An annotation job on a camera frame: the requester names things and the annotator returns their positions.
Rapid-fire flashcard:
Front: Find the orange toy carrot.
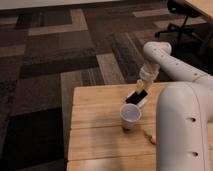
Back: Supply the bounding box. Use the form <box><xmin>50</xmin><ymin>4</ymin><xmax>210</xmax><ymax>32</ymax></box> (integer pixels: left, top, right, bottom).
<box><xmin>144</xmin><ymin>131</ymin><xmax>157</xmax><ymax>145</ymax></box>

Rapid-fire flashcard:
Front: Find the wooden desk corner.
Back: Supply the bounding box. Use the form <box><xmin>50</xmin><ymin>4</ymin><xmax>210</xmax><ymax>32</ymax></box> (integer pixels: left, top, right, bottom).
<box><xmin>185</xmin><ymin>0</ymin><xmax>213</xmax><ymax>19</ymax></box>

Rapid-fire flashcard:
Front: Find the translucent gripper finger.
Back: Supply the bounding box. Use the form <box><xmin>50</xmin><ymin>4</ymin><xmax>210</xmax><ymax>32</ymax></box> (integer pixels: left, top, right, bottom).
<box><xmin>135</xmin><ymin>79</ymin><xmax>144</xmax><ymax>94</ymax></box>
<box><xmin>144</xmin><ymin>82</ymin><xmax>151</xmax><ymax>91</ymax></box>

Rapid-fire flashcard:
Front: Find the black office chair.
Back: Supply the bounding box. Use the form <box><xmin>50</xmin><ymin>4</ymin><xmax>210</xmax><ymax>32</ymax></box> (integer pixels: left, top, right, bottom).
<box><xmin>154</xmin><ymin>0</ymin><xmax>210</xmax><ymax>47</ymax></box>

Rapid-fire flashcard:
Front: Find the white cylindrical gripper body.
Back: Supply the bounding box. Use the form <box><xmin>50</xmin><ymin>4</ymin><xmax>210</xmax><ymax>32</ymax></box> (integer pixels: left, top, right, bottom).
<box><xmin>139</xmin><ymin>63</ymin><xmax>160</xmax><ymax>82</ymax></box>

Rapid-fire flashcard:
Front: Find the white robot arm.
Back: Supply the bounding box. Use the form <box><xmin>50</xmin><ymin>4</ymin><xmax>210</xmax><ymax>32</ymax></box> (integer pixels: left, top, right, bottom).
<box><xmin>139</xmin><ymin>41</ymin><xmax>213</xmax><ymax>171</ymax></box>

